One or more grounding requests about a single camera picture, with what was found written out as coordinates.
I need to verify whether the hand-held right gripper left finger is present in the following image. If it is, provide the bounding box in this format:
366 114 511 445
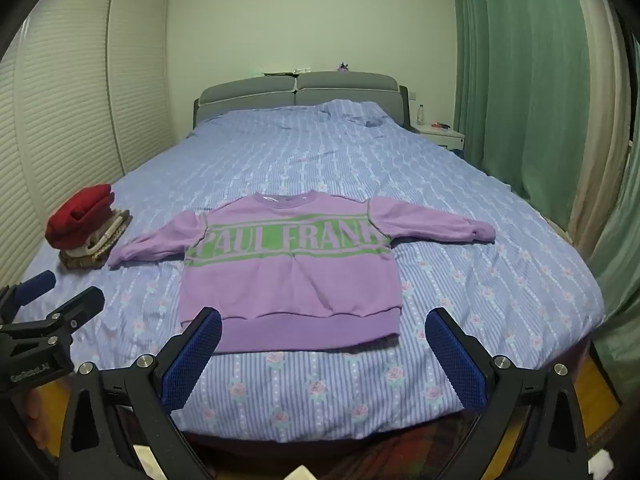
59 306 223 480

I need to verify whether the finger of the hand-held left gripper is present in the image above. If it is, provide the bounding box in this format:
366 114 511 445
0 270 57 327
0 287 106 342

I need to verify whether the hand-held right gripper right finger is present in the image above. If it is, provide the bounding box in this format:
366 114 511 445
425 307 588 480

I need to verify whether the purple sweater with green print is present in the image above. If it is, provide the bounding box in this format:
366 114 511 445
107 190 497 356

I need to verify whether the person's left hand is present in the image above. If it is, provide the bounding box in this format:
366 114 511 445
22 391 55 455

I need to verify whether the brown patterned folded garment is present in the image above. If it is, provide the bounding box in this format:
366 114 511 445
59 245 123 271

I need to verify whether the red folded garment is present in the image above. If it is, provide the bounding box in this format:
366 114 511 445
45 184 115 250

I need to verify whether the cream folded garment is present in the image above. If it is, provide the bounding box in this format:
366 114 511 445
70 210 132 261

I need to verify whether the white louvered wardrobe door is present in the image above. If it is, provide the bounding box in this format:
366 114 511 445
0 0 123 273
107 0 173 176

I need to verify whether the green curtain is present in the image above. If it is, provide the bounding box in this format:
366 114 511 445
587 30 640 403
450 0 593 231

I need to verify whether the white nightstand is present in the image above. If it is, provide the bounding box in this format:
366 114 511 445
414 124 467 152

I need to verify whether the bed with blue floral cover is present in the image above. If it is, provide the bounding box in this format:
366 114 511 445
20 99 606 443

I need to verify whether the beige curtain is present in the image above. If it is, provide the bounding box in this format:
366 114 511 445
567 0 633 246

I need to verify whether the grey padded bed headboard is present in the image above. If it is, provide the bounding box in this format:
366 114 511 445
192 71 413 133

